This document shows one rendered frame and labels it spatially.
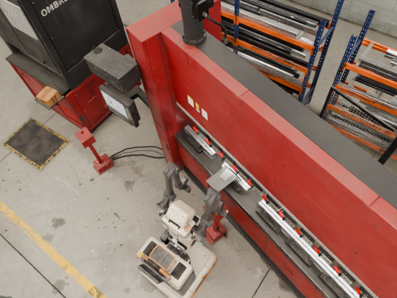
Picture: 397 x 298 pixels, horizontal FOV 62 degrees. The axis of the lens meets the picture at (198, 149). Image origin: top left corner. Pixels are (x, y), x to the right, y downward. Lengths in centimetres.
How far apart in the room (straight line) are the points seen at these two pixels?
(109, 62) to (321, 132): 202
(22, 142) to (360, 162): 481
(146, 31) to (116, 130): 259
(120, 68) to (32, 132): 289
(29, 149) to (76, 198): 121
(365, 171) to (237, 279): 241
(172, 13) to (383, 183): 210
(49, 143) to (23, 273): 188
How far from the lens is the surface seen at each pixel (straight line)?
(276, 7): 459
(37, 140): 566
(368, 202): 209
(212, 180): 344
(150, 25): 300
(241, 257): 421
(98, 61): 335
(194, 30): 268
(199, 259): 392
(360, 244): 249
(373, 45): 441
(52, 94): 452
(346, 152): 221
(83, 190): 490
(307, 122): 227
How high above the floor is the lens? 408
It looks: 58 degrees down
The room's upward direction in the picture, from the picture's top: 7 degrees counter-clockwise
